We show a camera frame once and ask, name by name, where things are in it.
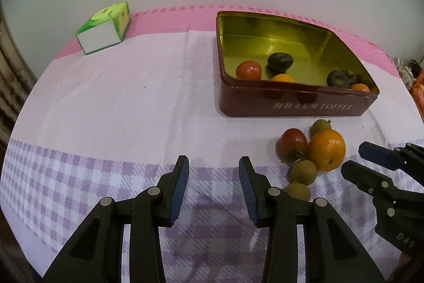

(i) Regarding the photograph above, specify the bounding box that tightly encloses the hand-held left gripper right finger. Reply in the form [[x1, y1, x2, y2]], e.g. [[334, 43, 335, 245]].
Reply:
[[238, 156, 386, 283]]

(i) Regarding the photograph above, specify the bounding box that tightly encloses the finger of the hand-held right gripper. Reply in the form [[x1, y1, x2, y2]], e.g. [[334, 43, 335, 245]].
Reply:
[[358, 141, 424, 186], [341, 161, 399, 217]]

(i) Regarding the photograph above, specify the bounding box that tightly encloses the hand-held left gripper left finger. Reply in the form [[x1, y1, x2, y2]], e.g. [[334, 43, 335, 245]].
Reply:
[[42, 155, 190, 283]]

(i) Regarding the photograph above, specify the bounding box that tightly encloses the medium orange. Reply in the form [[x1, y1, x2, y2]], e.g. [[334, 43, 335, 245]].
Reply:
[[307, 129, 346, 172]]

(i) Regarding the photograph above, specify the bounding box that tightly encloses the small red tomato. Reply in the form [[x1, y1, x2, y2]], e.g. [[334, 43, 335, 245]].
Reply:
[[276, 128, 308, 164]]

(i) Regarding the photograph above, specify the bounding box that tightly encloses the lumpy dark brown fruit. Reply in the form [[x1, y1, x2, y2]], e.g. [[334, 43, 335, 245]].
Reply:
[[326, 69, 362, 88]]

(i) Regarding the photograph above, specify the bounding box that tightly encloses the dark red tin box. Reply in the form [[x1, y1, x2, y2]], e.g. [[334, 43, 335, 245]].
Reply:
[[216, 11, 380, 118]]

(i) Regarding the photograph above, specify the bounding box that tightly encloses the small orange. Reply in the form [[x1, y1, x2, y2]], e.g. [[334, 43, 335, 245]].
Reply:
[[271, 73, 296, 83]]

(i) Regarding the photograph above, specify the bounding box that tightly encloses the small dark brown fruit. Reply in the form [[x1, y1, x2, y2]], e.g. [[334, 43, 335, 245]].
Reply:
[[267, 53, 294, 73]]

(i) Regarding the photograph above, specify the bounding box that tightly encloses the orange plastic bag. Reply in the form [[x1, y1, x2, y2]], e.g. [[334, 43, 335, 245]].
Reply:
[[411, 68, 424, 119]]

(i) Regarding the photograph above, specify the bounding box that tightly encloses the pink and purple checked tablecloth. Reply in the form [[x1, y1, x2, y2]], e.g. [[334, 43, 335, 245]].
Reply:
[[0, 6, 424, 283]]

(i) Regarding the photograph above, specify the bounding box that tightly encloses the green and white tissue box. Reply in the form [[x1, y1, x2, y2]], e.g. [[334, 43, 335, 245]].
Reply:
[[76, 1, 130, 55]]

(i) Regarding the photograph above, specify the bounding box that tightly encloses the beige patterned curtain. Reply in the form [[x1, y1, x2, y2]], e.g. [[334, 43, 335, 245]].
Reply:
[[0, 18, 37, 144]]

